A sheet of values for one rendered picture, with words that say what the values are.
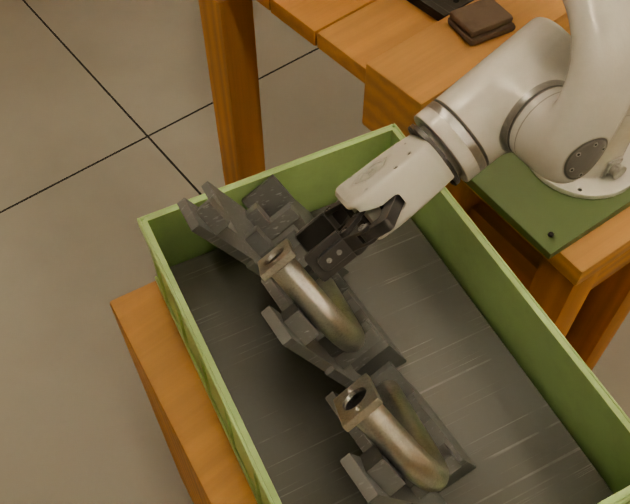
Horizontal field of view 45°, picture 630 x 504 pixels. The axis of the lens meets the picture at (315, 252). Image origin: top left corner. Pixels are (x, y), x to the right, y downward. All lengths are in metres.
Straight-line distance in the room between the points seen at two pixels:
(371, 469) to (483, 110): 0.34
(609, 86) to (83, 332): 1.71
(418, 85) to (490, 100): 0.62
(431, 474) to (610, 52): 0.40
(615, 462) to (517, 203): 0.43
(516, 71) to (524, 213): 0.51
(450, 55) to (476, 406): 0.65
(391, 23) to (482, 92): 0.78
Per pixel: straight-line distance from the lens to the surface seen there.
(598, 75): 0.68
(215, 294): 1.13
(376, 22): 1.51
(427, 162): 0.72
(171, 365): 1.15
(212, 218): 0.87
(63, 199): 2.46
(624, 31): 0.70
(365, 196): 0.71
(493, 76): 0.75
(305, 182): 1.17
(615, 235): 1.27
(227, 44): 1.84
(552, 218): 1.24
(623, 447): 1.00
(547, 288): 1.30
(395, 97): 1.36
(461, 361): 1.09
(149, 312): 1.20
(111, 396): 2.05
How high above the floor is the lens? 1.79
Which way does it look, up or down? 54 degrees down
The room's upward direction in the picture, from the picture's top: straight up
